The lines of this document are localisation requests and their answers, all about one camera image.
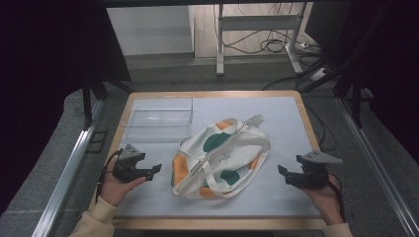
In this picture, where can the white canvas bag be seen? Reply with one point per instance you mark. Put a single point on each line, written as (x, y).
(227, 158)

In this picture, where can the white metal stand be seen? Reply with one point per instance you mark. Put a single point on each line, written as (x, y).
(257, 23)

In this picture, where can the black curtain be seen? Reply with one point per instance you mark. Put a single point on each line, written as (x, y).
(392, 65)
(42, 82)

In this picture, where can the black floor grid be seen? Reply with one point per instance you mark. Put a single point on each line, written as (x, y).
(96, 142)

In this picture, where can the black metal stand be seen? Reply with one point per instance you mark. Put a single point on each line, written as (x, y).
(356, 98)
(87, 105)

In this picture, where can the white power strip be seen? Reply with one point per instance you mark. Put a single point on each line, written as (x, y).
(318, 74)

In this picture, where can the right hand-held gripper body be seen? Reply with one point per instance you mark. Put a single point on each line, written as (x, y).
(311, 177)

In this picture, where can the white cabinet panel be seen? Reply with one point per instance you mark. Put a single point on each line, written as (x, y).
(150, 29)

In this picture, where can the person's left hand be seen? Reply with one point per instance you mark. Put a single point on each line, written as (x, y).
(113, 191)

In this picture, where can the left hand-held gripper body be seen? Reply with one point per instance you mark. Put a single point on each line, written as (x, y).
(126, 170)

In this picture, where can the person's right hand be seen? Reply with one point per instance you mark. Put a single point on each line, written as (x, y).
(324, 200)

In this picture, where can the aluminium rail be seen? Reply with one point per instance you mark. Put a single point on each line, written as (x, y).
(66, 177)
(378, 164)

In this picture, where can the clear plastic box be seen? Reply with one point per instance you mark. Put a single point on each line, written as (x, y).
(158, 121)

